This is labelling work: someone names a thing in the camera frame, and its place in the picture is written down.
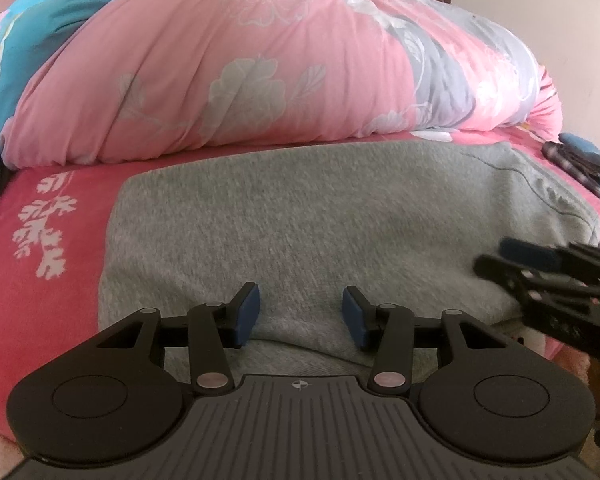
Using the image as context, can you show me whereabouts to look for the folded plaid shirt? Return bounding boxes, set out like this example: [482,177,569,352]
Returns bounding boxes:
[542,141,600,212]

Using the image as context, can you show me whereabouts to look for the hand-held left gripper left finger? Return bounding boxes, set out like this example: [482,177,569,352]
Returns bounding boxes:
[97,281,261,395]

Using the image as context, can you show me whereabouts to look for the grey fleece pants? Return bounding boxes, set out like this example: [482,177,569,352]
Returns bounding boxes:
[97,140,600,382]

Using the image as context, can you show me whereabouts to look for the pink floral blanket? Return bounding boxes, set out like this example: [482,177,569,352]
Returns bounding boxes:
[0,130,600,461]

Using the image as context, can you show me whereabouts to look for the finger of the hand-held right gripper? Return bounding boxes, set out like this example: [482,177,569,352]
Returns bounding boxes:
[475,254,531,303]
[500,237,561,273]

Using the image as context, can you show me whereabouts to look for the pink grey floral quilt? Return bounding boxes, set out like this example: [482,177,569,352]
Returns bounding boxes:
[0,0,564,172]

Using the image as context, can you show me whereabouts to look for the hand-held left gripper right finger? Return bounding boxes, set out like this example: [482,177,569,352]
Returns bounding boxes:
[342,285,508,395]

